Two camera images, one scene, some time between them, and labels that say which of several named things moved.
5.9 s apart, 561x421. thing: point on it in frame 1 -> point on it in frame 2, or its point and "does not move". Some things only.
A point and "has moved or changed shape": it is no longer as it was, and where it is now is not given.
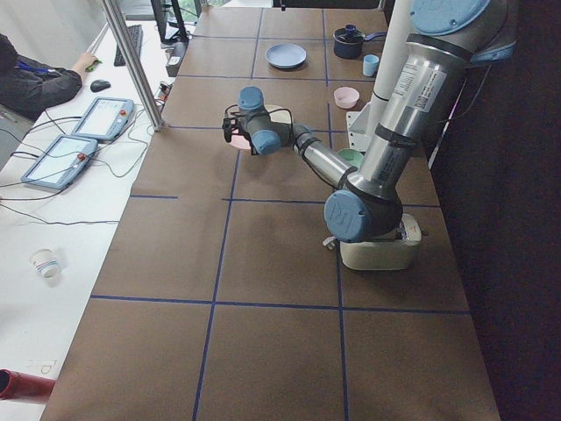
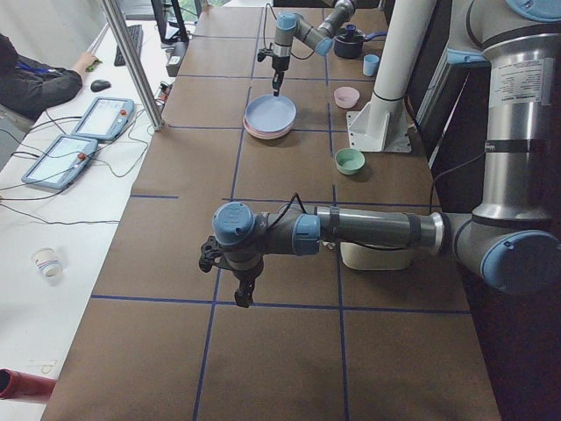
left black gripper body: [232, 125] -> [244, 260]
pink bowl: [346, 96] does not move
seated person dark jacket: [28, 85] does not move
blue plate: [286, 55] has moved or changed shape
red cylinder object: [16, 384] does not move
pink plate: [239, 140] has moved or changed shape
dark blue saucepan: [348, 41] does not move
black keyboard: [136, 33] does not move
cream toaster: [387, 254] does not move
